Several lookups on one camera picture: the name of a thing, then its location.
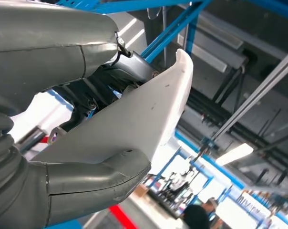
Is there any blue framed partition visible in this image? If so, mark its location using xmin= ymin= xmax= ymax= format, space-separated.
xmin=144 ymin=129 xmax=288 ymax=229

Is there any grey ceiling rail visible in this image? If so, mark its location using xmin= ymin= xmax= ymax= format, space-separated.
xmin=210 ymin=44 xmax=288 ymax=143

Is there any blue metal shelf rack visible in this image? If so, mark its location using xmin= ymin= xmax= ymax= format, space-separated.
xmin=56 ymin=0 xmax=288 ymax=64

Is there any long ceiling light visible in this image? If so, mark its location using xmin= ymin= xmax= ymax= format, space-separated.
xmin=118 ymin=17 xmax=138 ymax=36
xmin=125 ymin=28 xmax=146 ymax=49
xmin=215 ymin=143 xmax=254 ymax=167

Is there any person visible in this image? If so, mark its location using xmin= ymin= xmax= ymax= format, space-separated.
xmin=182 ymin=204 xmax=210 ymax=229
xmin=202 ymin=197 xmax=224 ymax=229

